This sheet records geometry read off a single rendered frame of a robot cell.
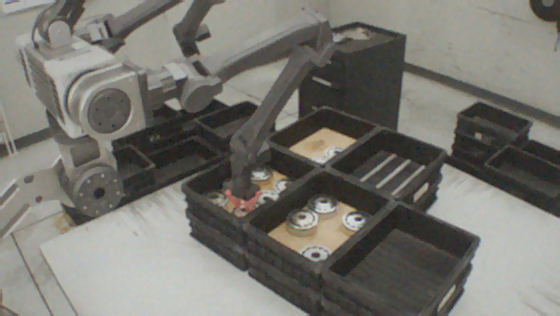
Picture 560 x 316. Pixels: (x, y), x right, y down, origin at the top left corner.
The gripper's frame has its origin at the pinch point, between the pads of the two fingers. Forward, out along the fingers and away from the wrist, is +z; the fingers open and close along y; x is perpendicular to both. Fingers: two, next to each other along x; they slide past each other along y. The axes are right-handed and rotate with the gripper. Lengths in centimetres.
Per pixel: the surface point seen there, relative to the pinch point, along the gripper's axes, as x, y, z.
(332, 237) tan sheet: -9.9, -27.4, 5.9
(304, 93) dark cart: -160, 85, 35
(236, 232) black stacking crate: 9.1, -4.4, 1.7
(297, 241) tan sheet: -2.1, -19.4, 5.8
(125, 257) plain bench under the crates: 28.3, 32.8, 18.3
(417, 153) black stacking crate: -66, -32, 1
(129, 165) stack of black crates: -31, 112, 37
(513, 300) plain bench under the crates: -29, -85, 20
